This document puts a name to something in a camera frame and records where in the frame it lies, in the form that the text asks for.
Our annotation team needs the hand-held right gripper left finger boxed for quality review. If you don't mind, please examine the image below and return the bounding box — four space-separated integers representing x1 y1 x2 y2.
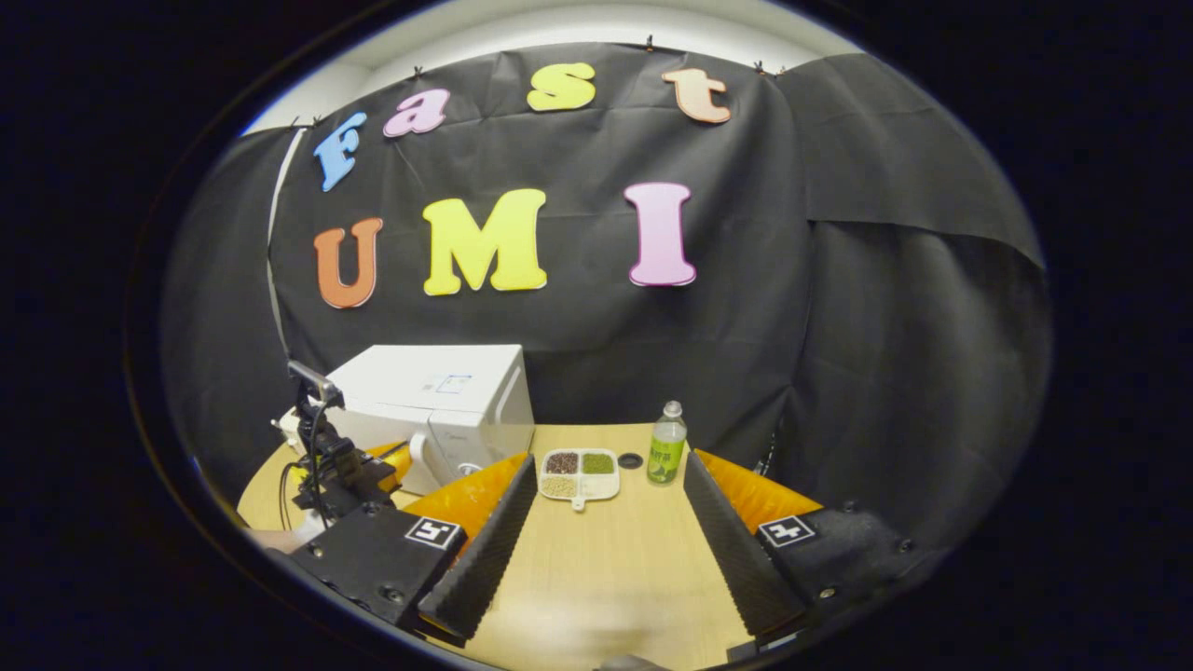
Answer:
284 454 541 650

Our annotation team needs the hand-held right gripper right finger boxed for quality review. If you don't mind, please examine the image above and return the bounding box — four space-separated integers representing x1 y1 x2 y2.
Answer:
683 451 939 646

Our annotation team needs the white microwave oven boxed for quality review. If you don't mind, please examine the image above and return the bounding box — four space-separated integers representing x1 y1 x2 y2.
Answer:
324 344 536 497

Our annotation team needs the white divided snack plate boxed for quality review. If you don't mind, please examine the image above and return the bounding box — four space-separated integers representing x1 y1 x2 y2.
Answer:
538 447 623 513

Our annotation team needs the green label drink bottle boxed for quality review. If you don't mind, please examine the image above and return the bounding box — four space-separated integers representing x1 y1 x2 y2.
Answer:
646 400 690 486

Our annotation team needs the black backdrop cloth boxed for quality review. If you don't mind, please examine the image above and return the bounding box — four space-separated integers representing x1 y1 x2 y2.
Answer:
158 42 1054 551

